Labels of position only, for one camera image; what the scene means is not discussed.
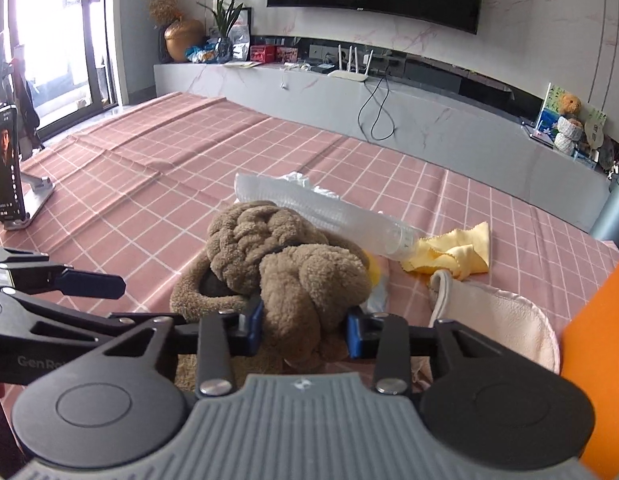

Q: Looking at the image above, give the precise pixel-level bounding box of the blue snack bag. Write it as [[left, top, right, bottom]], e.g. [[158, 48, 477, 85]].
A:
[[185, 45, 221, 64]]

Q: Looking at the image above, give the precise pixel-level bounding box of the glass sliding door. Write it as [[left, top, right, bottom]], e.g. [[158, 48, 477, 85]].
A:
[[0, 0, 122, 137]]

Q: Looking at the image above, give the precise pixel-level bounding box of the green potted plant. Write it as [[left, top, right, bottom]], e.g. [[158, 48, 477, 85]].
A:
[[196, 0, 261, 64]]

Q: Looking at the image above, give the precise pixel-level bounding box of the gold round vase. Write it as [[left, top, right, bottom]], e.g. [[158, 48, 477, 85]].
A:
[[164, 18, 206, 64]]

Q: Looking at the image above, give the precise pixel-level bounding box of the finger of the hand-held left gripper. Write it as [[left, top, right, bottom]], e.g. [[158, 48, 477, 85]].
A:
[[0, 289, 186, 350], [0, 245, 127, 301]]

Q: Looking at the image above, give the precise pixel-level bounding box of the orange cardboard box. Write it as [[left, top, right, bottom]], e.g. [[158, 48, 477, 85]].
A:
[[559, 246, 619, 480]]

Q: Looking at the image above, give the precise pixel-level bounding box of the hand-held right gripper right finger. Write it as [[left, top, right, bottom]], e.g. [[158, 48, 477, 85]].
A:
[[347, 307, 495, 395]]

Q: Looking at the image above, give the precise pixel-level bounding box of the pink checked tablecloth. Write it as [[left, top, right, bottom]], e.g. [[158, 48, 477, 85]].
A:
[[0, 91, 619, 461]]

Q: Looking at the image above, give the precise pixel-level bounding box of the yellow snack packet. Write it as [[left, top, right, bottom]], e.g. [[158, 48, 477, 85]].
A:
[[362, 252, 390, 311]]

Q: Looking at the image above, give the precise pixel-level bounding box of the round paper fan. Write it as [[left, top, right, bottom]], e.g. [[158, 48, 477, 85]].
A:
[[582, 119, 605, 154]]

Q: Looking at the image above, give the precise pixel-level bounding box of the dried flower bunch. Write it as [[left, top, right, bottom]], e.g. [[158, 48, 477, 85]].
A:
[[148, 0, 183, 27]]

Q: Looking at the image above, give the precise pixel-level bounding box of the yellow cloth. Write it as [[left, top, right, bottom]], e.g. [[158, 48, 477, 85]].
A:
[[400, 221, 491, 280]]

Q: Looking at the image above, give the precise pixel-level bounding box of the grey marble television console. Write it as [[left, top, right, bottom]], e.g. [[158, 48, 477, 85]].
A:
[[154, 35, 613, 234]]

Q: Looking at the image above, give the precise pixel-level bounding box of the grey metal trash can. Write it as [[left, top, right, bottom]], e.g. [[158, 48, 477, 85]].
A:
[[589, 175, 619, 257]]

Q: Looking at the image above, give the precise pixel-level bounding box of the brown plush toy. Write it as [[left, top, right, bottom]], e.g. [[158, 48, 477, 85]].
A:
[[170, 200, 377, 393]]

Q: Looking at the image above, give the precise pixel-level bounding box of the small brown teddy bear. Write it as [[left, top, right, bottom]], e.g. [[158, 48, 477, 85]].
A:
[[554, 92, 585, 156]]

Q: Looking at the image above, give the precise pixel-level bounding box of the black cable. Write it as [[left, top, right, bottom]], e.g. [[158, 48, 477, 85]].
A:
[[358, 76, 397, 142]]

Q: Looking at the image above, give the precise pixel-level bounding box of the black smartphone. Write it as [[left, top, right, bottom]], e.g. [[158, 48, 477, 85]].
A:
[[0, 104, 26, 225]]

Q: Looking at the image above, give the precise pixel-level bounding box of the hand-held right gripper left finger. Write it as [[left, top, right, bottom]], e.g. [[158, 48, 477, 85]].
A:
[[92, 296, 264, 397]]

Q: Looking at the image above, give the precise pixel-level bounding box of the silver phone stand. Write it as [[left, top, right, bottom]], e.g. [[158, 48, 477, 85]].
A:
[[4, 169, 56, 231]]

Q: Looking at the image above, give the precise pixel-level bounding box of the white router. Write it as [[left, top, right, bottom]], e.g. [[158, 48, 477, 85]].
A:
[[327, 45, 375, 84]]

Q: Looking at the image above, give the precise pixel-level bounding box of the clear plastic bottle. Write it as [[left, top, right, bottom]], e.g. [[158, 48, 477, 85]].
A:
[[234, 172, 419, 262]]

